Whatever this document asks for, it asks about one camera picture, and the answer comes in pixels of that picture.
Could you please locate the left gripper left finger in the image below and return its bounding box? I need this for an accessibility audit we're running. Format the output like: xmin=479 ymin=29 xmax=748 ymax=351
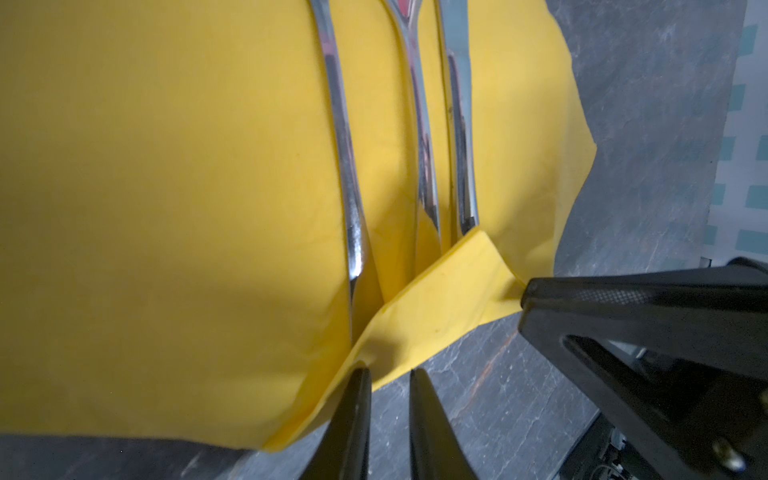
xmin=300 ymin=368 xmax=372 ymax=480

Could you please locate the silver spoon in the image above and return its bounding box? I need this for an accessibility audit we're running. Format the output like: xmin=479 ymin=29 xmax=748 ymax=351
xmin=310 ymin=0 xmax=368 ymax=285

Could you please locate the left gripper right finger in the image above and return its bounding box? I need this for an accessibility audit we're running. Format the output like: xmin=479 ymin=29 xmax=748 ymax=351
xmin=409 ymin=368 xmax=478 ymax=480

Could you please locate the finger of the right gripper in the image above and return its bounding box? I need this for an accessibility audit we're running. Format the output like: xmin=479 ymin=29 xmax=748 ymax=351
xmin=520 ymin=308 xmax=767 ymax=479
xmin=521 ymin=263 xmax=767 ymax=312

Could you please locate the yellow paper napkin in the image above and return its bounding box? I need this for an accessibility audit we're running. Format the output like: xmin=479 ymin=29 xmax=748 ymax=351
xmin=1 ymin=1 xmax=596 ymax=451

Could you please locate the silver fork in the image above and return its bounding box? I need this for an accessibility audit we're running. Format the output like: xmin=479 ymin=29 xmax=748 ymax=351
xmin=385 ymin=1 xmax=441 ymax=240

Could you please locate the silver knife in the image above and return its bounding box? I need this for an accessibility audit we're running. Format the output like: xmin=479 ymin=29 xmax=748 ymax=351
xmin=438 ymin=0 xmax=479 ymax=238

